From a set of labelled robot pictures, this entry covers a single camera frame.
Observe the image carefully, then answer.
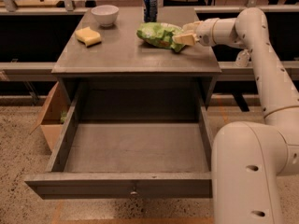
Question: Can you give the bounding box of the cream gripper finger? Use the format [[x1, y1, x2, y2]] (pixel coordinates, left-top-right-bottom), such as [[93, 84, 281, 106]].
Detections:
[[182, 21, 202, 32], [172, 33, 198, 46]]

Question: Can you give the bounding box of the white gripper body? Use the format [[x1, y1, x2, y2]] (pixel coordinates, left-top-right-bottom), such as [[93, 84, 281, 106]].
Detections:
[[196, 19, 215, 47]]

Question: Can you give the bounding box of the green rice chip bag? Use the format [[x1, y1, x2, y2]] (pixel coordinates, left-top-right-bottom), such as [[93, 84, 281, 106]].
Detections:
[[136, 22, 184, 52]]

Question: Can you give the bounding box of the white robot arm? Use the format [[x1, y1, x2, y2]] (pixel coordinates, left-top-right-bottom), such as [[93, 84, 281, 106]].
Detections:
[[174, 7, 299, 224]]

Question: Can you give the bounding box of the yellow sponge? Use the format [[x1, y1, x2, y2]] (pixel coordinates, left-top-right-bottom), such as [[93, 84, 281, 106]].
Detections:
[[75, 27, 102, 47]]

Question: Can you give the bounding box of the clear sanitizer bottle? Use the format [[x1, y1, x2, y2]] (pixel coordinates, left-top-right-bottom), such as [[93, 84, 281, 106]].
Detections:
[[235, 49, 250, 67]]

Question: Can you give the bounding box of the blue soda can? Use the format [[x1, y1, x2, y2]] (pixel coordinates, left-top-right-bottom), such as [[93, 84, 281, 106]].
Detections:
[[143, 0, 158, 22]]

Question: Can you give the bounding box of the white bowl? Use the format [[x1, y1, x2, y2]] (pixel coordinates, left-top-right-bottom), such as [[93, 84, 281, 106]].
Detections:
[[91, 5, 119, 27]]

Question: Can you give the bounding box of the open grey drawer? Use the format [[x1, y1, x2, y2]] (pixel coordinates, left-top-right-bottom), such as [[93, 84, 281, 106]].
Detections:
[[25, 82, 212, 199]]

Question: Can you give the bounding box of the cardboard box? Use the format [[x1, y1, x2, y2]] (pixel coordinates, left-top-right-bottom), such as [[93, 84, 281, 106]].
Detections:
[[30, 82, 69, 150]]

